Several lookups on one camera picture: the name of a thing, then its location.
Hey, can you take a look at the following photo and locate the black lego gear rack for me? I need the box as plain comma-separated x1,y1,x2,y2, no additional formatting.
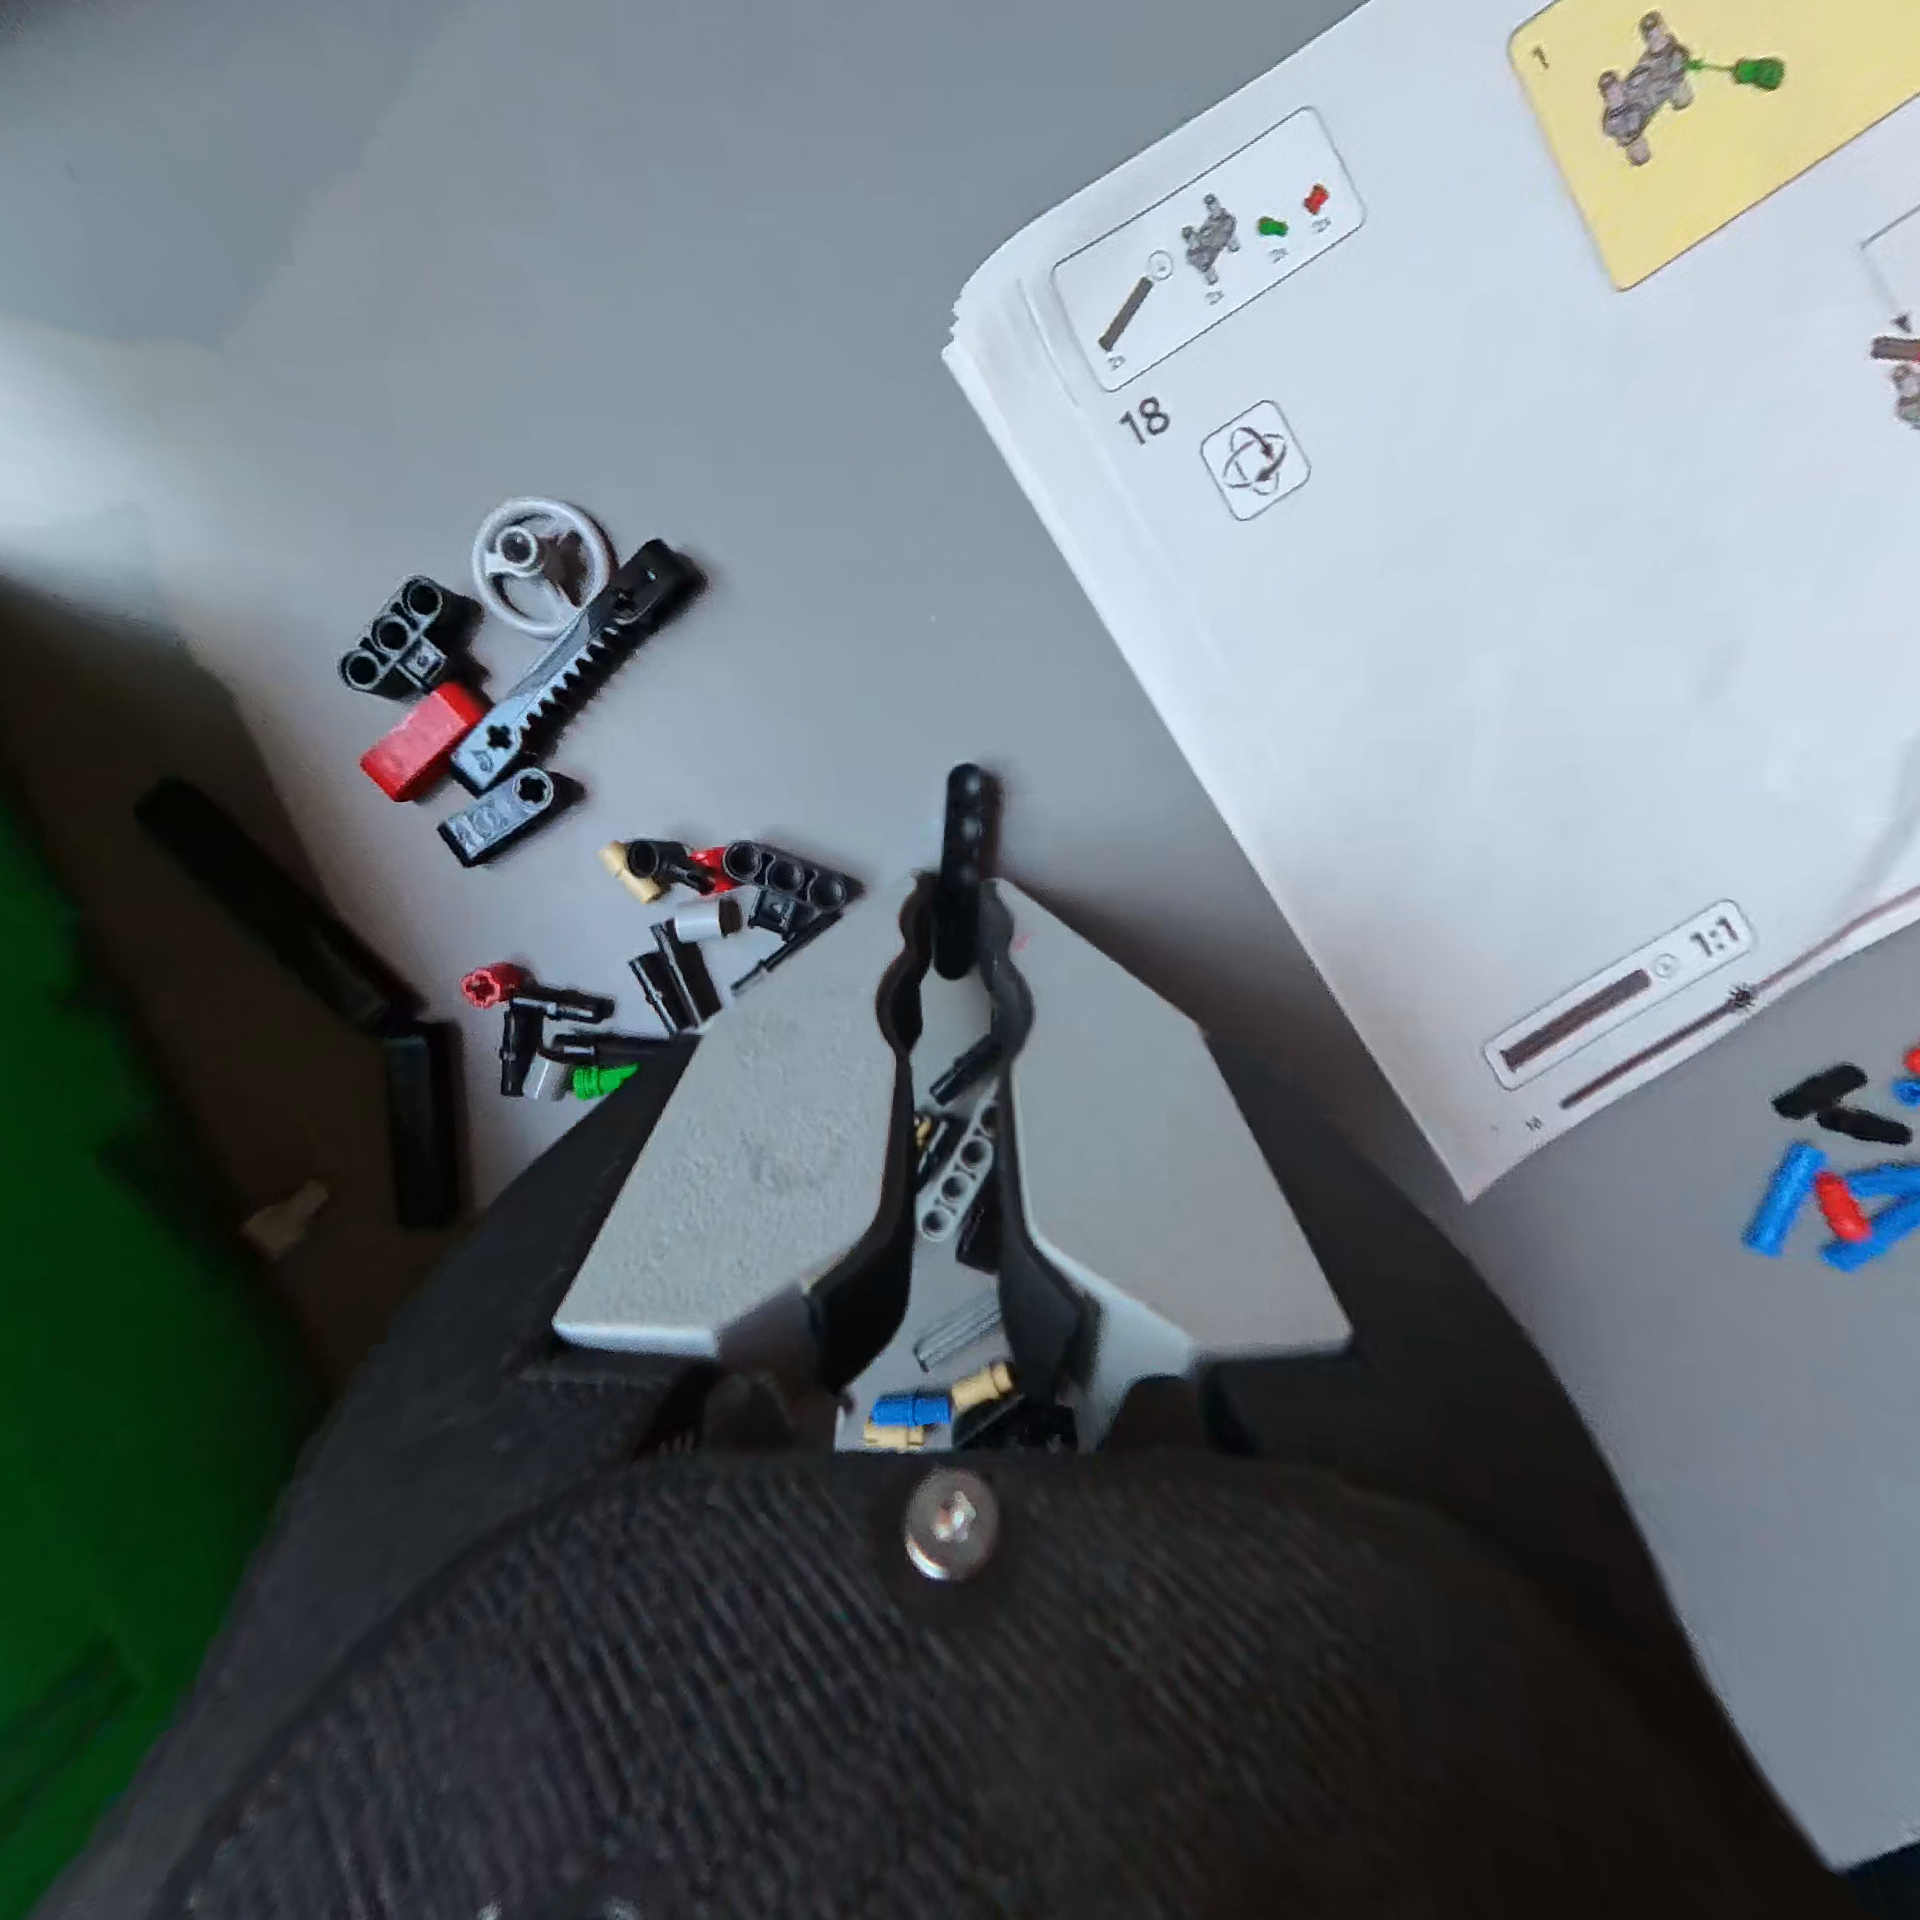
452,540,708,794

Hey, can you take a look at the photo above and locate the cluster of small lego pins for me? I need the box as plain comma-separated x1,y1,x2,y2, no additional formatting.
1741,1043,1920,1278

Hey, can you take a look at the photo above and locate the red lego brick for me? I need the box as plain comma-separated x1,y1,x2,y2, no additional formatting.
360,681,489,804

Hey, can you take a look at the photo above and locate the black five hole lego beam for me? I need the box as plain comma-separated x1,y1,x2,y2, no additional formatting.
941,763,1004,983

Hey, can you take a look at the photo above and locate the dark two hole lego liftarm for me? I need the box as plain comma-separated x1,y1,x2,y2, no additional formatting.
437,772,578,869

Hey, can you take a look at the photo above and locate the white lego instruction booklet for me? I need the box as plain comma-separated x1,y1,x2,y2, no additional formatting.
941,0,1920,1202

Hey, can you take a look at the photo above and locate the black bar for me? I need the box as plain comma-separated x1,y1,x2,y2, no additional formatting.
131,778,460,1230

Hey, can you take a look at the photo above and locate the green plastic bin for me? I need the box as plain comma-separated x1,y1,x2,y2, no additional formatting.
0,794,325,1920

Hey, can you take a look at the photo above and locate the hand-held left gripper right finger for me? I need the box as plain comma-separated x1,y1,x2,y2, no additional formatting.
976,876,1355,1443

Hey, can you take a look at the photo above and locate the black three hole lego connector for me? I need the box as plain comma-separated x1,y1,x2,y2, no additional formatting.
339,579,485,698

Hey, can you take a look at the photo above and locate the light grey lego steering wheel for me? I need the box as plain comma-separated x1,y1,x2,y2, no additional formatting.
475,499,617,639

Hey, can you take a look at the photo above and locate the pile of small lego pieces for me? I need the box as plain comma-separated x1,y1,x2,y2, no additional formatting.
456,834,1051,1456

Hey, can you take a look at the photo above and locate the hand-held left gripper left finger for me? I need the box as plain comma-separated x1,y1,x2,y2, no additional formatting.
553,872,926,1410

